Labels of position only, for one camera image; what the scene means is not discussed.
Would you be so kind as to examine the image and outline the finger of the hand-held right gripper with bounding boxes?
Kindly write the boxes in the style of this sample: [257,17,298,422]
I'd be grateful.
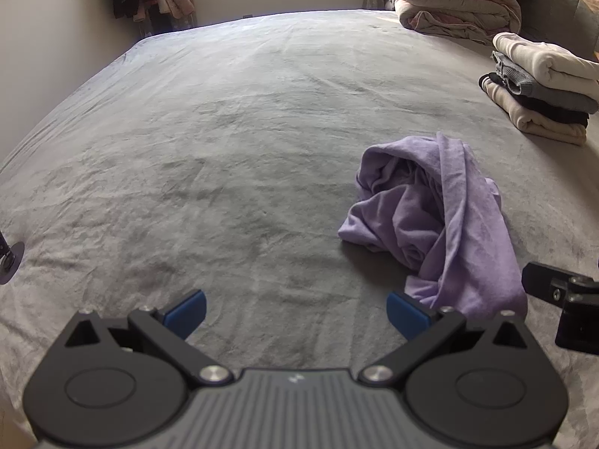
[522,262,599,303]

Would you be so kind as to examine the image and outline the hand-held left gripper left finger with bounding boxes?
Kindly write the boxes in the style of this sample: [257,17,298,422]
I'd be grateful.
[63,289,235,387]

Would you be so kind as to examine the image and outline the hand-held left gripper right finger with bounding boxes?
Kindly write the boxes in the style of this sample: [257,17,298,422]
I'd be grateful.
[358,291,539,387]

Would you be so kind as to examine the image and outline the purple pants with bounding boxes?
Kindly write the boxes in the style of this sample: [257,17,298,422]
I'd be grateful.
[338,132,529,321]

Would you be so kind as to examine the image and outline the bed with grey sheet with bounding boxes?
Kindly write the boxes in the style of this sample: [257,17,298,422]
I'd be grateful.
[0,9,599,449]

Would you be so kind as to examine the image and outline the folded beige garment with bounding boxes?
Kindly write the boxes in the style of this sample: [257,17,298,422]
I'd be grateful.
[482,77,588,147]

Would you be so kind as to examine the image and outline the folded black garment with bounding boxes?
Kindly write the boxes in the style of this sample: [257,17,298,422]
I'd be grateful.
[478,73,589,127]

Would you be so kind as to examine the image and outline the folded grey knit garment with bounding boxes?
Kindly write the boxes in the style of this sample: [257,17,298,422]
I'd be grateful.
[490,51,599,114]

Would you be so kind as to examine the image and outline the quilted grey headboard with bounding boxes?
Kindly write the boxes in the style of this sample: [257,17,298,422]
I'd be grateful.
[519,0,599,61]

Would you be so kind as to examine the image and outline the folded beige pink quilt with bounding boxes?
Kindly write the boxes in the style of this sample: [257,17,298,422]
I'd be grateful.
[383,0,522,46]

